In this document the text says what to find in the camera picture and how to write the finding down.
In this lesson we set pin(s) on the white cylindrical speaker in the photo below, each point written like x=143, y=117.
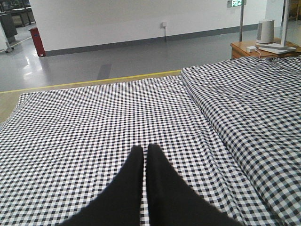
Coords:
x=265, y=32

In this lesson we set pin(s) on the red cabinet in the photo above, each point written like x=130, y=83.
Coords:
x=37, y=42

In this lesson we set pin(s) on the green exit sign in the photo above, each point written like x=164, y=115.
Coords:
x=235, y=3

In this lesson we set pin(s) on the black white checkered bedsheet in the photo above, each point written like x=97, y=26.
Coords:
x=232, y=130

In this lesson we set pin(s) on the white wall socket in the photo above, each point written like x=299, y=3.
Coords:
x=164, y=26

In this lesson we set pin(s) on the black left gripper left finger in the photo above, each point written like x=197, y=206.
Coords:
x=119, y=203

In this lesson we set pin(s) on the white charger adapter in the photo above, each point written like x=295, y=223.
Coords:
x=251, y=49

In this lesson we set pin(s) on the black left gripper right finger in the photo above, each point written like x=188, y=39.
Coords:
x=171, y=202

